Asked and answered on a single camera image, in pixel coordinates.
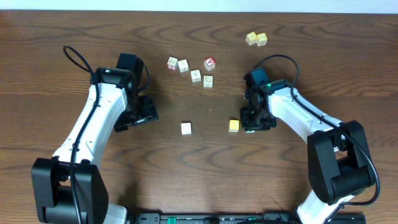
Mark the green Z cat block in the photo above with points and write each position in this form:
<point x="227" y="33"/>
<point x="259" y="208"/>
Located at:
<point x="186" y="128"/>

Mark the cream block red side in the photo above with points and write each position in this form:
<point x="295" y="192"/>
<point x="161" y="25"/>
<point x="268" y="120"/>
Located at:
<point x="172" y="63"/>

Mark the cream block with brown print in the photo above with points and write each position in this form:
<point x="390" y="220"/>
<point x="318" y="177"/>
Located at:
<point x="207" y="81"/>

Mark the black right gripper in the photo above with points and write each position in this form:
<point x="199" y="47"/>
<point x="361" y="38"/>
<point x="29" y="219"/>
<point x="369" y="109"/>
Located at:
<point x="249" y="125"/>

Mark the yellow K block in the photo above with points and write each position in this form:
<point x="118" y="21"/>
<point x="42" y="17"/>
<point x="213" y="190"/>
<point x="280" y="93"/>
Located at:
<point x="233" y="125"/>

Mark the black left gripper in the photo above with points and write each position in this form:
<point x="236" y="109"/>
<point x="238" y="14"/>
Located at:
<point x="150" y="113"/>

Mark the cream block animal print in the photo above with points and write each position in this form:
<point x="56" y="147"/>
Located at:
<point x="195" y="76"/>

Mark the red A block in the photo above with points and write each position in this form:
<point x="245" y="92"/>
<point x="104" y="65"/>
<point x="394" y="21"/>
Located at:
<point x="209" y="63"/>

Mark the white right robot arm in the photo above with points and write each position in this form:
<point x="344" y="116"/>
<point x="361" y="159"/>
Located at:
<point x="339" y="162"/>

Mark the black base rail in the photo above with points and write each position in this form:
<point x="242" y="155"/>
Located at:
<point x="156" y="218"/>

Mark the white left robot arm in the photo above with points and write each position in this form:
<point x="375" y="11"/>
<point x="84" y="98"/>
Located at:
<point x="68" y="187"/>

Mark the yellow M airplane block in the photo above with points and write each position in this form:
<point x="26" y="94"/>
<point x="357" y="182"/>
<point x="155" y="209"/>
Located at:
<point x="261" y="39"/>

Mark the cream block letter print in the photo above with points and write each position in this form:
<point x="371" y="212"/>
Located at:
<point x="183" y="65"/>

